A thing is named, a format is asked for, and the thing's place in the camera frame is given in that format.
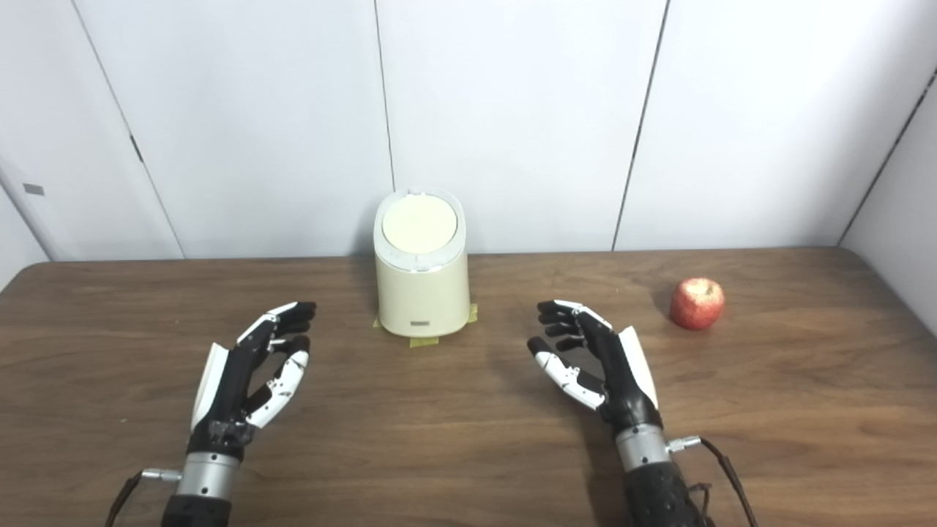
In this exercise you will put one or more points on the white and black left hand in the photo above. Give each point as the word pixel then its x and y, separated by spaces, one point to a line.
pixel 230 380

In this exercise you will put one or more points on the red apple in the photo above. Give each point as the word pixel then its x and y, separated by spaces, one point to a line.
pixel 697 304

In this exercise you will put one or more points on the cream round bin lid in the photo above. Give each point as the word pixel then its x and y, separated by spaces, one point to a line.
pixel 419 223

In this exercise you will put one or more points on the cream-colored bin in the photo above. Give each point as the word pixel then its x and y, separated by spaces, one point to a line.
pixel 423 300

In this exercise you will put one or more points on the white and black right hand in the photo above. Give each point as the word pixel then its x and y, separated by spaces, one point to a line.
pixel 622 380

